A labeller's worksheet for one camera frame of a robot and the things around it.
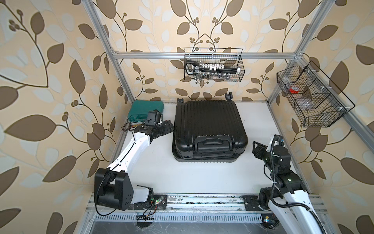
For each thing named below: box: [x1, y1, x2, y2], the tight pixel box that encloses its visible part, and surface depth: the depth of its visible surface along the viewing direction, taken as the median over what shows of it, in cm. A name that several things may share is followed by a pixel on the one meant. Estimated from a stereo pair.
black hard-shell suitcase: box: [172, 92, 249, 163], surface depth 79 cm
